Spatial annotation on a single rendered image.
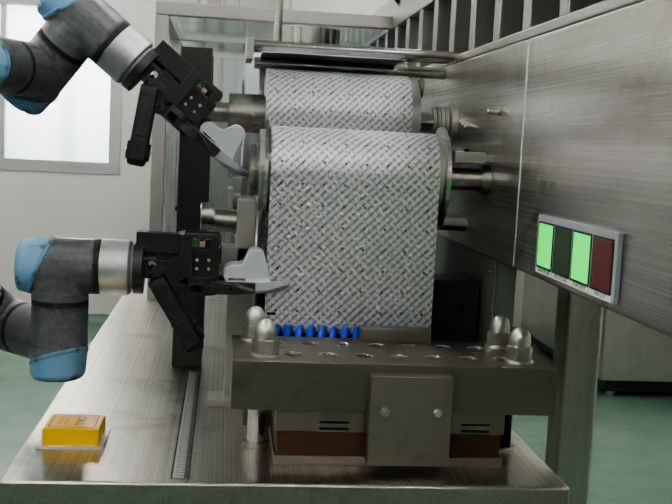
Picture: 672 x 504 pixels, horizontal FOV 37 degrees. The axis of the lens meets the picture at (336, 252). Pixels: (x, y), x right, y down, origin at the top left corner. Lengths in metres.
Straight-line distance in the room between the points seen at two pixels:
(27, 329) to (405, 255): 0.52
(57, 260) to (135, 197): 5.62
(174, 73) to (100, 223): 5.59
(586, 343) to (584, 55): 0.62
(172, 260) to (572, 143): 0.56
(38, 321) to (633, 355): 4.59
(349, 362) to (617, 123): 0.43
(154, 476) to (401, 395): 0.30
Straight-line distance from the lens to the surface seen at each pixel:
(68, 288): 1.37
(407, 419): 1.22
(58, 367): 1.39
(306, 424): 1.24
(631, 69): 1.02
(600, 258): 1.04
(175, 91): 1.43
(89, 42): 1.44
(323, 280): 1.39
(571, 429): 1.67
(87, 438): 1.31
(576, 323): 1.63
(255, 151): 1.41
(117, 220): 7.00
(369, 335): 1.35
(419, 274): 1.41
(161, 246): 1.37
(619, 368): 5.69
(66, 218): 7.04
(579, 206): 1.12
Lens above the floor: 1.29
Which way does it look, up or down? 6 degrees down
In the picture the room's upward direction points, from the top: 3 degrees clockwise
